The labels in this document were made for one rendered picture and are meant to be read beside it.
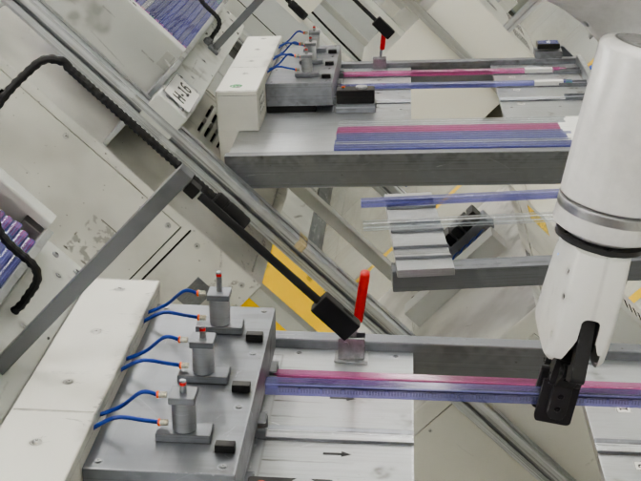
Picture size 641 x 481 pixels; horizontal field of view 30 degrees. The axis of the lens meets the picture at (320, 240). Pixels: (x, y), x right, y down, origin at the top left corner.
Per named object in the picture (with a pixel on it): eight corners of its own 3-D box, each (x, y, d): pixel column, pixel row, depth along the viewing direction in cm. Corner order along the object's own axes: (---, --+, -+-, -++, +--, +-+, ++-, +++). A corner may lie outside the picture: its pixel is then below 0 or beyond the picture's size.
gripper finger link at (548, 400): (550, 348, 102) (532, 415, 105) (555, 365, 99) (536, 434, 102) (588, 355, 102) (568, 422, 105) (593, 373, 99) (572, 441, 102)
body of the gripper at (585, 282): (551, 194, 103) (521, 309, 107) (567, 238, 94) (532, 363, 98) (637, 210, 103) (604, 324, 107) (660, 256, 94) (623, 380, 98)
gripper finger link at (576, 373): (586, 282, 98) (568, 306, 103) (579, 369, 95) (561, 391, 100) (600, 284, 98) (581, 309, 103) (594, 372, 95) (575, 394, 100)
